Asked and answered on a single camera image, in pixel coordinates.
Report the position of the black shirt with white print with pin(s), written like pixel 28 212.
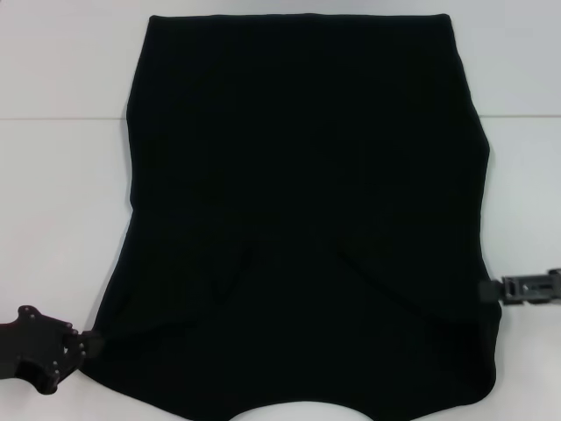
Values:
pixel 307 175

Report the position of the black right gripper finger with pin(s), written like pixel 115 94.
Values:
pixel 491 291

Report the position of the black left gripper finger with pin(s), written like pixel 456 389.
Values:
pixel 91 350
pixel 91 338

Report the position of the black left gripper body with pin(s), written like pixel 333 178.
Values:
pixel 35 346

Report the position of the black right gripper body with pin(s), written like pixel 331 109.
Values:
pixel 534 289

